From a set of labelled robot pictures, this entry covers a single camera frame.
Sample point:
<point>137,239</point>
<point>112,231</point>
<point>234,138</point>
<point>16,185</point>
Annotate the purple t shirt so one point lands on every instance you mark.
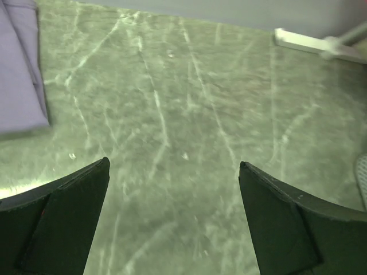
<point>23,105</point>

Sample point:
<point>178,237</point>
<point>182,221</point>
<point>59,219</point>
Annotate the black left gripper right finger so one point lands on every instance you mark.
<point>294,232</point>

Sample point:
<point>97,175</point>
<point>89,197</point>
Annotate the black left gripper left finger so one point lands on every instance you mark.
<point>49,229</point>

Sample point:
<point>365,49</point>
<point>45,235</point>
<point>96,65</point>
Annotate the white far rack foot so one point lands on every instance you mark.
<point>301,42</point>

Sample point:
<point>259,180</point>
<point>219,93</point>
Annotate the white laundry basket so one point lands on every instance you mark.
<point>360,170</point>

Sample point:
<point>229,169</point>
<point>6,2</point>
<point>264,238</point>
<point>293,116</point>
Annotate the silver clothes rack pole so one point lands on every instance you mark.
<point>347,37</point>

